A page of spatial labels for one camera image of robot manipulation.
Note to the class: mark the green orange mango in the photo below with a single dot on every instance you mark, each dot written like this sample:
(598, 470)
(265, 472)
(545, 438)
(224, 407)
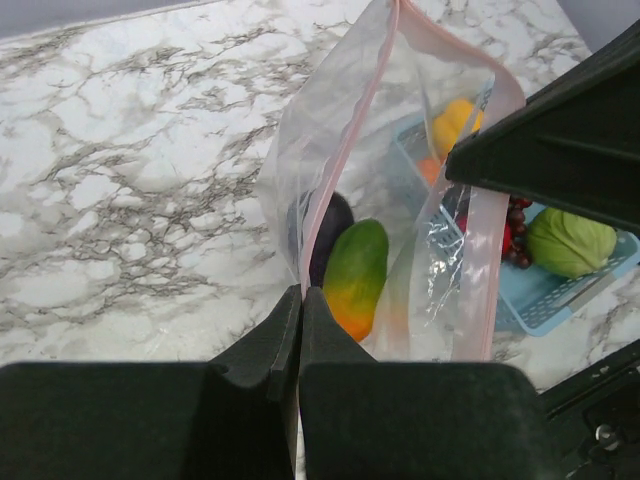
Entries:
(355, 276)

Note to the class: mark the light blue plastic basket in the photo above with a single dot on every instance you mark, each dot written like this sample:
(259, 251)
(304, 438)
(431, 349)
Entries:
(424, 280)

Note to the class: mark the round purple eggplant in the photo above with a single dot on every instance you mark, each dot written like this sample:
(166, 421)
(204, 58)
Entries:
(337, 218)

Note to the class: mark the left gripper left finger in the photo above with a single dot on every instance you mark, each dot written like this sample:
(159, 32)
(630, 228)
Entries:
(231, 417)

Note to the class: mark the clear zip top bag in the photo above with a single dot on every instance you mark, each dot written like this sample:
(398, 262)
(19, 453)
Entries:
(334, 136)

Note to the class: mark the dark red grapes bunch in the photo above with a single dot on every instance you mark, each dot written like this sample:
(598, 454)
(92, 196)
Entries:
(518, 255)

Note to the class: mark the red tomato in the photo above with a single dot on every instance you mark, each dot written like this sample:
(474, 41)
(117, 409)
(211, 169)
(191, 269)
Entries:
(461, 222)

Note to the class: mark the yellow bell pepper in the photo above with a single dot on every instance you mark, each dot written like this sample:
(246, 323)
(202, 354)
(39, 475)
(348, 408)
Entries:
(447, 126)

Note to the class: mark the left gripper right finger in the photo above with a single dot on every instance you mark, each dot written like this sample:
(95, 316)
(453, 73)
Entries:
(366, 419)

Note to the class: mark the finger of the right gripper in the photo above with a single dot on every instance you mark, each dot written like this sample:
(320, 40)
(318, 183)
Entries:
(574, 146)

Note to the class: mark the green cabbage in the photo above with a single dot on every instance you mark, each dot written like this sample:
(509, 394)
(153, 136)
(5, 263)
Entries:
(569, 245)

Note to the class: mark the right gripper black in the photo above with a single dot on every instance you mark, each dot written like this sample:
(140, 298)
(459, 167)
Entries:
(593, 418)

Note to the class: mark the small orange fruit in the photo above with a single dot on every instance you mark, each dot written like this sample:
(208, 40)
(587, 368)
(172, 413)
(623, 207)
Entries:
(430, 169)

